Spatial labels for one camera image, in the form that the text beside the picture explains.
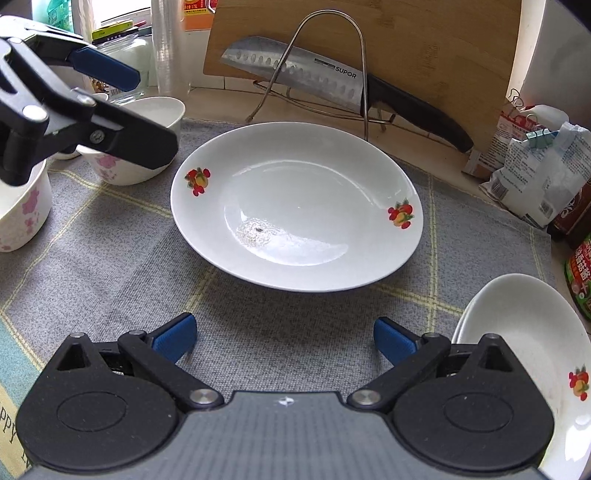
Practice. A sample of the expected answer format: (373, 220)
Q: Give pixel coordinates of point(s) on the red food packet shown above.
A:
(503, 134)

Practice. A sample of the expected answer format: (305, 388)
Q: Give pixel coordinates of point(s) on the glass jar with green lid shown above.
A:
(131, 53)

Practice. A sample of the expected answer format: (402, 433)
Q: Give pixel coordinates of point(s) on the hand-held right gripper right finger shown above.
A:
(395, 341)

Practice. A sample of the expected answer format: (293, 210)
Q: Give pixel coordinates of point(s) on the bamboo cutting board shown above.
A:
(438, 60)

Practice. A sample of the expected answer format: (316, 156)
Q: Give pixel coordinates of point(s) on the dark soy sauce bottle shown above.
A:
(575, 217)

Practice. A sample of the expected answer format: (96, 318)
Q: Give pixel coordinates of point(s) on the green binder clip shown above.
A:
(540, 137)

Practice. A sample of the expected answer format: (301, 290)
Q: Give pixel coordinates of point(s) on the orange cooking wine jug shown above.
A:
(198, 14)

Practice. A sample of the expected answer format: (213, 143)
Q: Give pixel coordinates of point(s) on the green-lidded sauce jar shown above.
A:
(579, 281)

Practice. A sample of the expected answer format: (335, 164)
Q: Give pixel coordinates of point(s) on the grey and teal checked cloth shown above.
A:
(115, 277)

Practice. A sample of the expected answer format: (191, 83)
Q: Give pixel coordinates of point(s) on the tall cling film roll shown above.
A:
(171, 50)

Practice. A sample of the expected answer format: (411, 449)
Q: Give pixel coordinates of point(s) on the green dish soap bottle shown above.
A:
(60, 9)

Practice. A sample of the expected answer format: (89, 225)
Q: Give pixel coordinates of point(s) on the white bowl with pink flowers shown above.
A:
(157, 110)
(23, 217)
(64, 154)

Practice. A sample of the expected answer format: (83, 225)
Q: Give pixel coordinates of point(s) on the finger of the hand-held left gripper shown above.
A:
(129, 136)
(106, 69)

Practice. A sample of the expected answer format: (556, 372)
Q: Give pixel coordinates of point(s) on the white food packet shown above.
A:
(540, 180)

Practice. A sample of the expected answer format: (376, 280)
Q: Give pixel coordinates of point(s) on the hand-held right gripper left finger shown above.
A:
(175, 337)

